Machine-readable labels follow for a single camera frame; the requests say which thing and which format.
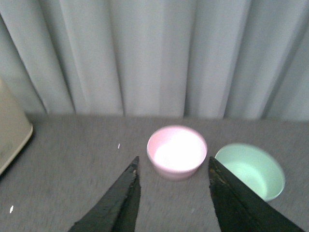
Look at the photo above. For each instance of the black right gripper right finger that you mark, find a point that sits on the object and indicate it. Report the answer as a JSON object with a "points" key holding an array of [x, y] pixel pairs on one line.
{"points": [[239, 209]]}

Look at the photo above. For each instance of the cream white toaster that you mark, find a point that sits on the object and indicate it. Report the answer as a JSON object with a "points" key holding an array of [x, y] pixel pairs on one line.
{"points": [[15, 128]]}

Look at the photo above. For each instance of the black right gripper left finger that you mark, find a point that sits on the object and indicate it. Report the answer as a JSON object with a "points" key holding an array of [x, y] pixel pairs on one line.
{"points": [[117, 210]]}

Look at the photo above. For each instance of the grey curtain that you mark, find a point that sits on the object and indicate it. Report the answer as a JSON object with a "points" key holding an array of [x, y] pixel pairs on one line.
{"points": [[201, 58]]}

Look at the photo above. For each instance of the pink bowl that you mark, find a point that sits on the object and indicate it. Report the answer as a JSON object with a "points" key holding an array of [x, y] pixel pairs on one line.
{"points": [[176, 152]]}

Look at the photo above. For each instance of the green bowl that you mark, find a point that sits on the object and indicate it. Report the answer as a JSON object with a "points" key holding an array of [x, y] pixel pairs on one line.
{"points": [[256, 168]]}

